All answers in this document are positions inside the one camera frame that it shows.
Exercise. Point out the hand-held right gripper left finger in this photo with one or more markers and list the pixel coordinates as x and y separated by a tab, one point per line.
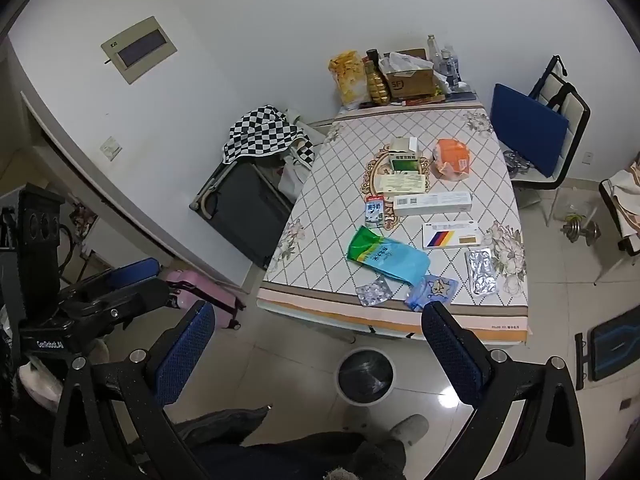
185	347

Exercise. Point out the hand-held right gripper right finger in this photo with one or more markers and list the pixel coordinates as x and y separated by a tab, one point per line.
450	350

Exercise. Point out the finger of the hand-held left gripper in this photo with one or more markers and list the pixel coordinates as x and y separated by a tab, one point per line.
145	292
132	267

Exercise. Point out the white round waste bin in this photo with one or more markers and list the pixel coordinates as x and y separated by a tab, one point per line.
365	375

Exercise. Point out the green and blue bag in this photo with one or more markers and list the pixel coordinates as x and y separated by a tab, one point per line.
387	257

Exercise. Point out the white box with stripes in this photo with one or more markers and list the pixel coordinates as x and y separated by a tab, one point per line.
450	235

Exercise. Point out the long white box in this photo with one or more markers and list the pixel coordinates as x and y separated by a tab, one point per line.
432	204

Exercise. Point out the beige box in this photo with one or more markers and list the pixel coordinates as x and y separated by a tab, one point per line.
402	183

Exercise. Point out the small green box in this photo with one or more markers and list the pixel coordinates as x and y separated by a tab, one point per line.
404	164

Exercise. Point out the pink suitcase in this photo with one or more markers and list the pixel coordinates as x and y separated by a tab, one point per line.
225	300

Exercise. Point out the blue zip pouch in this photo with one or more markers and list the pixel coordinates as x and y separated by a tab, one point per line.
432	289

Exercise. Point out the large silver blister pack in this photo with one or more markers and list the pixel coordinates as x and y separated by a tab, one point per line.
481	272

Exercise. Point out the person's right slipper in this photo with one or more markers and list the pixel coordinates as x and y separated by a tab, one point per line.
410	427

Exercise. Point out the small blister pack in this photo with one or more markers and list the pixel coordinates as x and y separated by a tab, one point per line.
374	292

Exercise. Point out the black perforated stand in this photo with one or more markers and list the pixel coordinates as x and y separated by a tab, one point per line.
37	220

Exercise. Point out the small milk carton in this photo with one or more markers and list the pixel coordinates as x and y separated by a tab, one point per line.
373	212

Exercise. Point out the person's right leg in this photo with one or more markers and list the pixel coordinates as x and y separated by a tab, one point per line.
300	455

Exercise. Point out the black and blue board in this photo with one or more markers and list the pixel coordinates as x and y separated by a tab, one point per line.
612	350

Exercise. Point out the metal dumbbell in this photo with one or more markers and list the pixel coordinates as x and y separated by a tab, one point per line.
580	231

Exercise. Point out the checkered cloth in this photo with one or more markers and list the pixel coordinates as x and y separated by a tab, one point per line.
265	132

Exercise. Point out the orange snack packet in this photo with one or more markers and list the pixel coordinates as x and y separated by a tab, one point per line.
452	160

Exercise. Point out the open white carton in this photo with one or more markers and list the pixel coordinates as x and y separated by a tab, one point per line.
405	146

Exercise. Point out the black-framed chair with cloth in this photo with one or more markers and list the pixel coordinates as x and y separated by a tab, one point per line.
625	210

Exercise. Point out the blue seat cushion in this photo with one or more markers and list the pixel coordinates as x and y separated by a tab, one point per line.
530	125

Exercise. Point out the cardboard box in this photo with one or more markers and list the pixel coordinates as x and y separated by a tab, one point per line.
412	82

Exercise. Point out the white chair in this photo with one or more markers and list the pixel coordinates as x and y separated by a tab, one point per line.
575	110

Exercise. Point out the gold bottle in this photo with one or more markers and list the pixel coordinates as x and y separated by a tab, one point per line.
377	85

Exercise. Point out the yellow snack bag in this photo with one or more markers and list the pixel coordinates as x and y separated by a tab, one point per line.
347	77

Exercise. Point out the clear bottle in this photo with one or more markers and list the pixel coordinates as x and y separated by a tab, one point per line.
432	47
448	62

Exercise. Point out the white plastic bag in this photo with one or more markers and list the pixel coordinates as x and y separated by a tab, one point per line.
400	62

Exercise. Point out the wall switch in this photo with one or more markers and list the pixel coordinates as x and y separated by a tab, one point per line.
111	148

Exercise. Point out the beige wall panel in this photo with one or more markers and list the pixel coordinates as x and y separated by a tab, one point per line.
137	49

